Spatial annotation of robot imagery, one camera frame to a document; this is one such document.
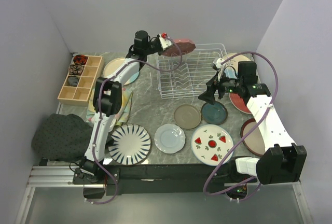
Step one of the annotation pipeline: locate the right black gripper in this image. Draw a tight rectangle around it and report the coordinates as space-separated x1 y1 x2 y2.
198 69 243 105

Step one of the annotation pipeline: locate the pink polka dot plate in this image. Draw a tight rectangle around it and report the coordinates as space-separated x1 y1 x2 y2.
161 38 196 57

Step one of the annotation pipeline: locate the light blue scalloped plate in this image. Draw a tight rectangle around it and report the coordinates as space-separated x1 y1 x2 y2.
154 124 186 154

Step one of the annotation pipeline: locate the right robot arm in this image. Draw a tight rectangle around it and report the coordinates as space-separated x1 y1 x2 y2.
198 59 307 185

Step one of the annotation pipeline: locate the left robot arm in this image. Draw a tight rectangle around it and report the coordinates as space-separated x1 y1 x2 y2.
79 30 173 184

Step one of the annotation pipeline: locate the teal saucer brown rim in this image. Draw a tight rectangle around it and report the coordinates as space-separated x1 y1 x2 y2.
201 102 228 125

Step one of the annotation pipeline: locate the beige saucer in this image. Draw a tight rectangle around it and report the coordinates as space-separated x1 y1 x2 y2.
174 104 202 129

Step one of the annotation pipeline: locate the red teal floral plate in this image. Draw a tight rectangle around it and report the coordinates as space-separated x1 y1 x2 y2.
229 93 251 115

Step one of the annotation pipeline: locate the cream blue plate right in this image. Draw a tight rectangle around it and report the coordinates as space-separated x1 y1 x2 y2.
225 54 251 78

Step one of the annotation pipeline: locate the cream blue plate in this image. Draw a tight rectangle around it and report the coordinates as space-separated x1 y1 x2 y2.
103 57 140 87
225 54 251 78

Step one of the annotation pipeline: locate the cream blue plate left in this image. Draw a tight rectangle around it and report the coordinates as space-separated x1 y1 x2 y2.
103 57 140 87

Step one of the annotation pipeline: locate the watermelon pattern plate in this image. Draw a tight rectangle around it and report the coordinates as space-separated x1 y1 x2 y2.
191 124 234 166

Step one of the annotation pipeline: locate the maroon rim beige plate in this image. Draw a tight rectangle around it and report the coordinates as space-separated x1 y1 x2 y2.
240 118 265 157

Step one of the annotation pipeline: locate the red black fabric item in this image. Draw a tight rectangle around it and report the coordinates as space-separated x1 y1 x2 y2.
73 54 88 65

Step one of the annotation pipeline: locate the floral pastel cloth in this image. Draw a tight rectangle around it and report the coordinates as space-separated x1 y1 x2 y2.
86 89 133 126

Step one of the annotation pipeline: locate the patterned brown fabric item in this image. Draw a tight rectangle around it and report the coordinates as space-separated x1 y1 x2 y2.
68 64 84 76

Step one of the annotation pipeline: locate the black table front beam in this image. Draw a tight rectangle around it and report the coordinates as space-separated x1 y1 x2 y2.
72 163 260 196

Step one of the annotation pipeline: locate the wooden compartment box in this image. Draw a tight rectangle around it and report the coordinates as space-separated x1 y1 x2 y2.
58 54 104 106

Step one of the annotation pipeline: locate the grey fabric item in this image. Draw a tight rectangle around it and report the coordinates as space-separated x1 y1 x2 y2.
67 76 80 87

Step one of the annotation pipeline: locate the blue striped white plate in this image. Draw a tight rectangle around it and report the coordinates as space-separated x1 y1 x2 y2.
108 124 151 165

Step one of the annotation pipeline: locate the dark dotted cloth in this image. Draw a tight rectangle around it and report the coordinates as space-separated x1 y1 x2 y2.
31 114 93 162

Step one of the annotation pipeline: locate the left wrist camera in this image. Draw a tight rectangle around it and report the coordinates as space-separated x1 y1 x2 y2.
157 33 173 51

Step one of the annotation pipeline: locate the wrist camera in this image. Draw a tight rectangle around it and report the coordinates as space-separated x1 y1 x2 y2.
157 33 173 51
212 58 227 74

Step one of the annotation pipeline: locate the white wire dish rack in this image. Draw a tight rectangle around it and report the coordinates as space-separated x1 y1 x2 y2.
156 43 228 99

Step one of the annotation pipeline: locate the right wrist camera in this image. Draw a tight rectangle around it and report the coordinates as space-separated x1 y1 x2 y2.
212 58 227 74

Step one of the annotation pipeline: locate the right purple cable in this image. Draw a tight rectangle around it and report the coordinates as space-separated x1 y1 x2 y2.
203 51 279 203

